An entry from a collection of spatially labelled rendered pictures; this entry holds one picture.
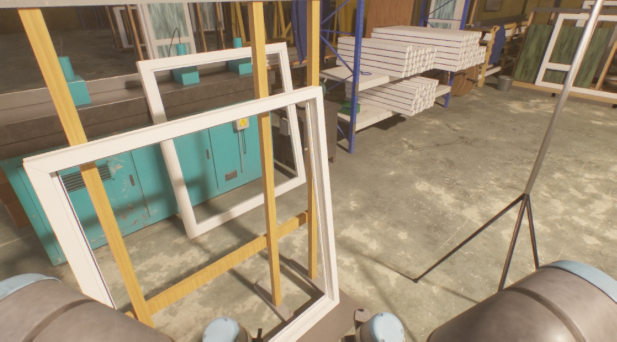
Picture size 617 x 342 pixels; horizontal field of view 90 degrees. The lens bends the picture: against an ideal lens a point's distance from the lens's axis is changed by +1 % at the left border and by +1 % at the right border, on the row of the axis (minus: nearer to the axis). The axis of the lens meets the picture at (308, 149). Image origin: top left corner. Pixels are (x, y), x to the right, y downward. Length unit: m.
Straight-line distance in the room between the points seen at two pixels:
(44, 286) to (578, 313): 0.66
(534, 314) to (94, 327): 0.50
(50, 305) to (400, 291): 2.22
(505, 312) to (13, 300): 0.59
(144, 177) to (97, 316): 2.44
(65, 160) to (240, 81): 2.00
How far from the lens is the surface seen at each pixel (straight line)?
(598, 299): 0.55
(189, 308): 2.47
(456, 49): 4.70
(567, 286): 0.54
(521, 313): 0.48
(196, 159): 3.00
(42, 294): 0.54
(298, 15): 4.10
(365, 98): 4.75
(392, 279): 2.55
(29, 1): 1.14
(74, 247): 1.26
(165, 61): 2.61
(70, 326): 0.48
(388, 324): 1.01
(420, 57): 4.46
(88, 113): 2.59
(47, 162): 1.16
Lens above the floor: 1.89
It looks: 27 degrees down
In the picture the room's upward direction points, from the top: straight up
